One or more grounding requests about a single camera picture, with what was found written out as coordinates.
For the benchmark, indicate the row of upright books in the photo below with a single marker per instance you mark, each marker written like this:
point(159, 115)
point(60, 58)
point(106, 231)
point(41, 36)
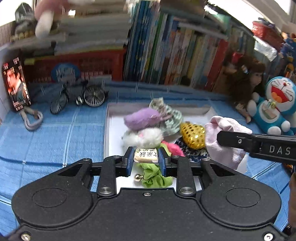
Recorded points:
point(180, 53)

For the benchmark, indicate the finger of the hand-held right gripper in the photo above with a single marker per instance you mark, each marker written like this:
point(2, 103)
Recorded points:
point(235, 140)

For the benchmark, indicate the green scrunchie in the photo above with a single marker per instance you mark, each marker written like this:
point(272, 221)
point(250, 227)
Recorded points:
point(153, 177)

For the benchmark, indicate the small red basket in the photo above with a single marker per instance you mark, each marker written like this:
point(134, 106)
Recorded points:
point(266, 32)

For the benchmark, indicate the navy floral pouch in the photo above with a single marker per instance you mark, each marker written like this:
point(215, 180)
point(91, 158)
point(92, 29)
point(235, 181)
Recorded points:
point(196, 154)

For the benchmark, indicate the grey figurine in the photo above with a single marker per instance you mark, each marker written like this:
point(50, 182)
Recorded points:
point(24, 18)

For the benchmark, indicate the pink and white plush toy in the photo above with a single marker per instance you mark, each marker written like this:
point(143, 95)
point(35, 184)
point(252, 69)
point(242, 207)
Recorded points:
point(50, 14)

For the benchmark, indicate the miniature bicycle model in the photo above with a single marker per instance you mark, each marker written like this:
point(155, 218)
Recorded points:
point(92, 95)

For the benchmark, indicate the white box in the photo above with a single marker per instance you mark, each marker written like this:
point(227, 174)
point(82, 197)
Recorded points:
point(115, 129)

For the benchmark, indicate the red plastic crate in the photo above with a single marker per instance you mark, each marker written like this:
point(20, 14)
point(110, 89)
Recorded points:
point(92, 64)

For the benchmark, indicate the pink fabric ball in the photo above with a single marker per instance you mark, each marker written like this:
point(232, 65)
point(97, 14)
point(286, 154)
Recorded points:
point(174, 149)

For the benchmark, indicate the stack of flat books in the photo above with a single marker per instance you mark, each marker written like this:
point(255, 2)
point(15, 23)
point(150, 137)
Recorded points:
point(92, 30)

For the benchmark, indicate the grey carabiner clip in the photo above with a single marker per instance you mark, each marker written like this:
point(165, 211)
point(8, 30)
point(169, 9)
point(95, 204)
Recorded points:
point(31, 125)

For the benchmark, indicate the clear plastic bag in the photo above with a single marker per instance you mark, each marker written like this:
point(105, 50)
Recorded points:
point(266, 51)

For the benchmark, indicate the blue cat plush with bell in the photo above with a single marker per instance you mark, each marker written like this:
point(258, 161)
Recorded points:
point(275, 106)

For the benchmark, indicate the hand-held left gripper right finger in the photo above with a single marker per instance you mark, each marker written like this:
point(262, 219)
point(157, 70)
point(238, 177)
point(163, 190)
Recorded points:
point(162, 162)

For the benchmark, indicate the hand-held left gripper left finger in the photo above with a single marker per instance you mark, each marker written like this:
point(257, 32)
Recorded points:
point(130, 162)

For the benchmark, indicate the purple plush toy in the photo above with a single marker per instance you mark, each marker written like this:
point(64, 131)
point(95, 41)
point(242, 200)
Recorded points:
point(143, 118)

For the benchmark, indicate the gold sequin ball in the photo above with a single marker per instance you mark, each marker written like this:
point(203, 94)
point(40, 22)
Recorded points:
point(193, 135)

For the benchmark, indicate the pink towel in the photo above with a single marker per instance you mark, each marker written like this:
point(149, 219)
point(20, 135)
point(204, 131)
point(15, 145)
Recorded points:
point(222, 125)

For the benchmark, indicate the white fluffy plush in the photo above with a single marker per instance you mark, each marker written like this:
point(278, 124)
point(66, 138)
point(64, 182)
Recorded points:
point(145, 136)

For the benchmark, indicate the blue printed box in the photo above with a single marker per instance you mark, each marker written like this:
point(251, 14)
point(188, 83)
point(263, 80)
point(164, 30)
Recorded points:
point(289, 51)

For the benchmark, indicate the green lace cloth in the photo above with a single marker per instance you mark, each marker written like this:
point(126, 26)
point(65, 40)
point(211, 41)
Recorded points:
point(171, 120)

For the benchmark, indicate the brown-haired doll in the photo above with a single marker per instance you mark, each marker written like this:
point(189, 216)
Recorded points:
point(247, 81)

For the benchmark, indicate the blue patterned tablecloth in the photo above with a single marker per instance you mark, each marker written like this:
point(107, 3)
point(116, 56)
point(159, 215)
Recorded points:
point(57, 143)

